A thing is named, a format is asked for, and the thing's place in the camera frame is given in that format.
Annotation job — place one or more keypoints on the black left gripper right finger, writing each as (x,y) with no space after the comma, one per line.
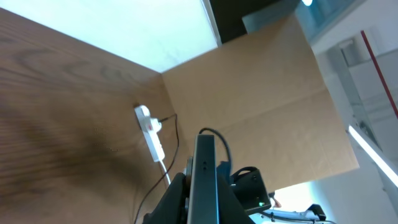
(230,209)

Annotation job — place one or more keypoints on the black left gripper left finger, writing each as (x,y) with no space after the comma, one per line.
(171,208)

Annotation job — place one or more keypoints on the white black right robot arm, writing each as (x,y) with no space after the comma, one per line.
(243,194)

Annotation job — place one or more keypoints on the white USB charger adapter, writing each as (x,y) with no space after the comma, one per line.
(155,125)

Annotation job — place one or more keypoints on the white power strip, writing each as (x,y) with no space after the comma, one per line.
(152,139)

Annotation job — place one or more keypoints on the cardboard barrier board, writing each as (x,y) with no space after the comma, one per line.
(265,94)

